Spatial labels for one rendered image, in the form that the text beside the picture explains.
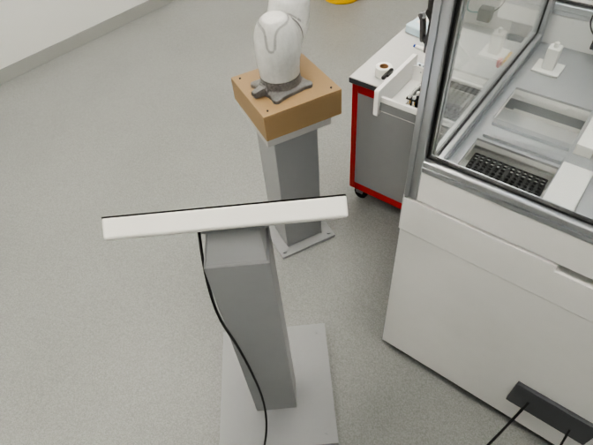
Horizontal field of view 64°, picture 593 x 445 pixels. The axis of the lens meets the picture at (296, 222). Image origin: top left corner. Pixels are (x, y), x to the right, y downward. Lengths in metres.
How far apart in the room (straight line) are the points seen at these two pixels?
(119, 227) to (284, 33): 0.97
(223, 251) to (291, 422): 1.01
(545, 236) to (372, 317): 1.12
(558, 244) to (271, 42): 1.10
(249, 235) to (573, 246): 0.75
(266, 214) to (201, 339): 1.30
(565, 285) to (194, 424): 1.44
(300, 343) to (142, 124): 1.94
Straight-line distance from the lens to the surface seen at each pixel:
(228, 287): 1.20
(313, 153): 2.05
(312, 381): 2.03
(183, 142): 3.14
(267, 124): 1.78
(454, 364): 1.93
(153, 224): 1.04
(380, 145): 2.27
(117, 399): 2.23
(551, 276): 1.35
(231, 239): 1.12
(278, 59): 1.77
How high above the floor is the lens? 1.92
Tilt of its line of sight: 50 degrees down
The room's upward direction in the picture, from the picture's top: 6 degrees counter-clockwise
